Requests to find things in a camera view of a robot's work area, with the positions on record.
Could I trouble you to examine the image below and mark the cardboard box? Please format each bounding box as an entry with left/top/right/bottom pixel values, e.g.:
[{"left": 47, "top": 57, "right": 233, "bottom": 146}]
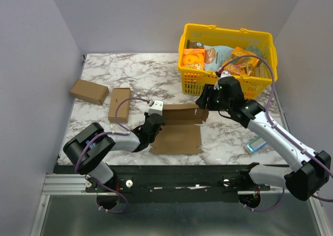
[
  {"left": 70, "top": 79, "right": 109, "bottom": 105},
  {"left": 150, "top": 104, "right": 209, "bottom": 155},
  {"left": 108, "top": 87, "right": 132, "bottom": 124}
]

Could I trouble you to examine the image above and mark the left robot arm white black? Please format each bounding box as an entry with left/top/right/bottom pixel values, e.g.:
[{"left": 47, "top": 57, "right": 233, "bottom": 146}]
[{"left": 63, "top": 114, "right": 165, "bottom": 192}]

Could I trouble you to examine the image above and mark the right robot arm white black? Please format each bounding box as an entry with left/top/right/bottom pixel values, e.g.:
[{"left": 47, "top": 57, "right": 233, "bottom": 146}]
[{"left": 196, "top": 76, "right": 331, "bottom": 201}]

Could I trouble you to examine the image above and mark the orange Daddy snack box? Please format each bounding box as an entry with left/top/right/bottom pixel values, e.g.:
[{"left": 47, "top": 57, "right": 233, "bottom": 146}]
[{"left": 182, "top": 48, "right": 205, "bottom": 70}]

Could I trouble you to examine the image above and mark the folded cardboard box upright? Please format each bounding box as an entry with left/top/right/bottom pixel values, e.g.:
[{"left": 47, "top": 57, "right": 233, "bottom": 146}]
[{"left": 108, "top": 87, "right": 132, "bottom": 124}]

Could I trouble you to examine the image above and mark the blue box right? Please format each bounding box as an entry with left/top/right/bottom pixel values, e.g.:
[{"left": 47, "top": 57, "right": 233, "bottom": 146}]
[{"left": 244, "top": 137, "right": 267, "bottom": 154}]

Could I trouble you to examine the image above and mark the blue box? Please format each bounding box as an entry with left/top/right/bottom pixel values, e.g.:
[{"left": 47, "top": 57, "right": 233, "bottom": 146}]
[
  {"left": 86, "top": 140, "right": 96, "bottom": 149},
  {"left": 244, "top": 137, "right": 267, "bottom": 154}
]

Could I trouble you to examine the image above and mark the blue box left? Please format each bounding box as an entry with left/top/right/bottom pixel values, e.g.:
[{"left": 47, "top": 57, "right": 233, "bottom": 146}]
[{"left": 86, "top": 140, "right": 96, "bottom": 149}]

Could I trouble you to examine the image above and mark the yellow plastic shopping basket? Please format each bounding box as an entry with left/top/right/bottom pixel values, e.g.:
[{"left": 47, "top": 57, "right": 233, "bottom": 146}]
[{"left": 178, "top": 23, "right": 278, "bottom": 99}]

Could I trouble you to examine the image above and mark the orange snack bag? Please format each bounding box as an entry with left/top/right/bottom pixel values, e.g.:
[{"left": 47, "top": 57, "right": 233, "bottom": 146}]
[{"left": 219, "top": 47, "right": 259, "bottom": 77}]

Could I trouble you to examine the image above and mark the light blue snack bag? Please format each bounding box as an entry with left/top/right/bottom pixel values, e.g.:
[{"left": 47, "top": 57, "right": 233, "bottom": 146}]
[{"left": 203, "top": 45, "right": 234, "bottom": 72}]

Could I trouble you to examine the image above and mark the green scouring pad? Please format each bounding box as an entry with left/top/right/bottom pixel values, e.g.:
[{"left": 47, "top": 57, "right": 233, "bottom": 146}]
[{"left": 245, "top": 45, "right": 264, "bottom": 59}]

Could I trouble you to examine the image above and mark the dark brown snack packet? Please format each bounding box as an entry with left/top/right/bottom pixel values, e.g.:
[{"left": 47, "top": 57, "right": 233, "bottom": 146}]
[{"left": 186, "top": 40, "right": 204, "bottom": 49}]

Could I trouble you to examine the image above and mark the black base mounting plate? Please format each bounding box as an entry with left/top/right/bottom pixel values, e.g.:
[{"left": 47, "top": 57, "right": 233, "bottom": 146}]
[{"left": 53, "top": 164, "right": 271, "bottom": 204}]

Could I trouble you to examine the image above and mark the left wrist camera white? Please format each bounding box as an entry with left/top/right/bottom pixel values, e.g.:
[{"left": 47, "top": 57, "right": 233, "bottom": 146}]
[{"left": 148, "top": 100, "right": 164, "bottom": 116}]

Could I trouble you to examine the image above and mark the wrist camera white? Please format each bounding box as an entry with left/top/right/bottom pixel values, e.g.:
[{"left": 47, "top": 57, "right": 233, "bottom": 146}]
[
  {"left": 216, "top": 70, "right": 231, "bottom": 79},
  {"left": 148, "top": 100, "right": 164, "bottom": 116}
]

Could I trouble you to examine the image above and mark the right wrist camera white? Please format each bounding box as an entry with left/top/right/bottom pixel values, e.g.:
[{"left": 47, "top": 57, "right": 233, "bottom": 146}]
[{"left": 216, "top": 70, "right": 231, "bottom": 79}]

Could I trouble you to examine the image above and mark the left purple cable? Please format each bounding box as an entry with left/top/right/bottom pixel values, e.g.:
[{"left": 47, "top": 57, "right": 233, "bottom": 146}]
[{"left": 74, "top": 97, "right": 151, "bottom": 214}]

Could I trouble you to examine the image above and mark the purple cable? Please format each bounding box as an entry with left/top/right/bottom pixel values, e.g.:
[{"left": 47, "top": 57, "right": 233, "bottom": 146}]
[
  {"left": 217, "top": 54, "right": 333, "bottom": 212},
  {"left": 74, "top": 97, "right": 151, "bottom": 214}
]

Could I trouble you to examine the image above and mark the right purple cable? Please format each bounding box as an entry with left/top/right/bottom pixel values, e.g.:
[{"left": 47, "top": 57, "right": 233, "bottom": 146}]
[{"left": 217, "top": 54, "right": 333, "bottom": 212}]

